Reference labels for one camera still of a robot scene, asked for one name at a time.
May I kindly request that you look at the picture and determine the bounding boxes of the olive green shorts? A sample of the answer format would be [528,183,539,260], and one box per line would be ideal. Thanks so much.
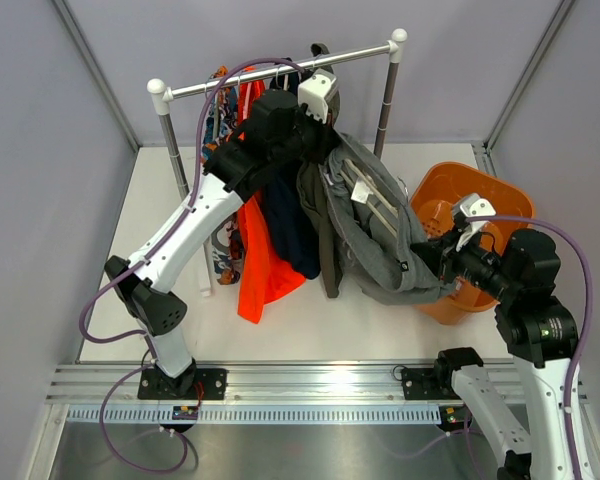
[296,66,343,299]

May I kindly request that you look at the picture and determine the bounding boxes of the navy blue shorts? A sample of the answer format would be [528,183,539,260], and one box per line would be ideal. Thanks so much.
[261,156,321,279]

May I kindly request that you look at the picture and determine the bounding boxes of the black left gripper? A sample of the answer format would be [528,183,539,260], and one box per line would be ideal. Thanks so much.
[266,98,335,166]

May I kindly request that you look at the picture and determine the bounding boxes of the cream hanger of grey shorts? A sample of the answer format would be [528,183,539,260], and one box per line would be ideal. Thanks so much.
[340,158,398,238]

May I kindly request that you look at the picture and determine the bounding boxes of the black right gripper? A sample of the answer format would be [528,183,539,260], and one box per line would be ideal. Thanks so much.
[413,224,521,304]

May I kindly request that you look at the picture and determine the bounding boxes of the hanger of navy shorts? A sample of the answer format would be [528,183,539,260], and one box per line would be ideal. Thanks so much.
[270,69,288,91]

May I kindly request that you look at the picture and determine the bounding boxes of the hanger of patterned shorts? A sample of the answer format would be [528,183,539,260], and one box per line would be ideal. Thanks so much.
[205,95,220,141]

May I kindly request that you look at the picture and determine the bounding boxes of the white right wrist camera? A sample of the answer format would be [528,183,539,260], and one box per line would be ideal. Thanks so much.
[452,193,496,252]

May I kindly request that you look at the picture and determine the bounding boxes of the slotted white cable duct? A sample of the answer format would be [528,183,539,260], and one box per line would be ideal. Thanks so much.
[67,404,442,425]

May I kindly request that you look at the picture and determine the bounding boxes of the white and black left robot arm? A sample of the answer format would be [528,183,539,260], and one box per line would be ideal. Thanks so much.
[105,90,339,399]

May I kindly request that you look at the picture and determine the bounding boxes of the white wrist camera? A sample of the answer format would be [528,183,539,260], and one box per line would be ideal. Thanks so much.
[452,193,496,252]
[297,69,340,124]

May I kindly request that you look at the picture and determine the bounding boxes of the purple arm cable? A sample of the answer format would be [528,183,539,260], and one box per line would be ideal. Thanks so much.
[78,56,309,474]
[379,214,594,480]

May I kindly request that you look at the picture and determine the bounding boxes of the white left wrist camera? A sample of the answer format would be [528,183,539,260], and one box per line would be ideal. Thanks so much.
[297,69,340,124]

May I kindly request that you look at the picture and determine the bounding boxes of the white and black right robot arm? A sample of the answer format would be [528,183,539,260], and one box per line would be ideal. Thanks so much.
[412,229,591,479]

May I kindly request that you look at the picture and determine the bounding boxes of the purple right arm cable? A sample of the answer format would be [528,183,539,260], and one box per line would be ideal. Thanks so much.
[379,214,594,480]

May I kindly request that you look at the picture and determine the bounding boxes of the bright orange shorts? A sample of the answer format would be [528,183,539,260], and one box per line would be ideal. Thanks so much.
[236,66,307,325]

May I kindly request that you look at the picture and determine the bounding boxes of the grey shorts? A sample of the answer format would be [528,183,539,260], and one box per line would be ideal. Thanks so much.
[320,133,455,306]

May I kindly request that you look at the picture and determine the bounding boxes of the aluminium mounting rail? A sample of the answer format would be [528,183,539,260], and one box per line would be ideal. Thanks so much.
[44,360,589,404]

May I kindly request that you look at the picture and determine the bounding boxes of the silver clothes rack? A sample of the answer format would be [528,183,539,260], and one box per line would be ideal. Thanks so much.
[146,27,409,300]

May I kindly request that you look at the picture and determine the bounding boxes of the orange plastic basket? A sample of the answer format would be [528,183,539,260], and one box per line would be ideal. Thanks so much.
[408,161,537,327]

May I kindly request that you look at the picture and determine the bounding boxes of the beige hanger of olive shorts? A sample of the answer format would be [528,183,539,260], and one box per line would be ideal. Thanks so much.
[310,43,329,71]

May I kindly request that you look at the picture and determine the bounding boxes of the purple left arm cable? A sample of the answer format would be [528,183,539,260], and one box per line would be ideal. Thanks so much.
[78,56,309,474]

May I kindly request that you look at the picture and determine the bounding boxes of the colourful patterned shorts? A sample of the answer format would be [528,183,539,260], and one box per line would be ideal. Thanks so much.
[202,87,243,285]

